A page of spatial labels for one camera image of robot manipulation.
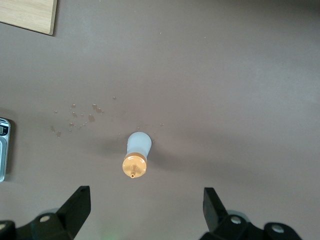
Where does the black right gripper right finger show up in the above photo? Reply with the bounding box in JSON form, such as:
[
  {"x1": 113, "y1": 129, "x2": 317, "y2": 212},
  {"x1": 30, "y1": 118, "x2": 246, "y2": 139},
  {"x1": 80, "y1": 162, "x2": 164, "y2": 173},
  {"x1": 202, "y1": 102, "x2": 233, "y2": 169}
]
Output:
[{"x1": 201, "y1": 187, "x2": 305, "y2": 240}]

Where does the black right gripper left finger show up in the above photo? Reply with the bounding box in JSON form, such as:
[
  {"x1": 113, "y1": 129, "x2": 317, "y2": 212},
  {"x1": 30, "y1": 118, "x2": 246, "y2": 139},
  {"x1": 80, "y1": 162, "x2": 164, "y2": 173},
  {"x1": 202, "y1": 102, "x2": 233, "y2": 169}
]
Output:
[{"x1": 0, "y1": 185, "x2": 91, "y2": 240}]

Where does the translucent sauce bottle orange cap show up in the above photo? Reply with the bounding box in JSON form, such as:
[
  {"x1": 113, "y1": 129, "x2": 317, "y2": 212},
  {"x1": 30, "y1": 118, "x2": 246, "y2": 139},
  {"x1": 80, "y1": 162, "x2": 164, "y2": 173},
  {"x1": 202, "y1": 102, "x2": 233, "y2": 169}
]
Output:
[{"x1": 122, "y1": 131, "x2": 153, "y2": 180}]

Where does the silver digital kitchen scale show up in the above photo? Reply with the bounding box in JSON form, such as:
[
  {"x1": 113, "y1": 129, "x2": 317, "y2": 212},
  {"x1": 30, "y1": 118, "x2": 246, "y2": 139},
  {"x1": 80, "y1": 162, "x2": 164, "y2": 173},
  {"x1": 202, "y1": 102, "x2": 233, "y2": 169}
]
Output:
[{"x1": 0, "y1": 116, "x2": 12, "y2": 183}]

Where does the bamboo cutting board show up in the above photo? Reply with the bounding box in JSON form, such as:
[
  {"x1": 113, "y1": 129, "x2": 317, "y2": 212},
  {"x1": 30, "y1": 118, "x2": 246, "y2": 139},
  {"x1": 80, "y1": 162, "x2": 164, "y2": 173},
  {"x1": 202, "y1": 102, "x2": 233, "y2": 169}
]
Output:
[{"x1": 0, "y1": 0, "x2": 58, "y2": 36}]

